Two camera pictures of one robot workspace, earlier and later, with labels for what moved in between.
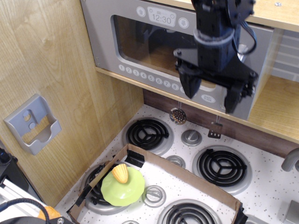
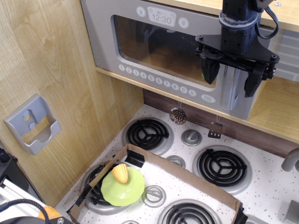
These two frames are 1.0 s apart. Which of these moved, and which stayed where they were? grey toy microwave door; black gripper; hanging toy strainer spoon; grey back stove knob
Moved: black gripper
Stayed: hanging toy strainer spoon; grey back stove knob; grey toy microwave door
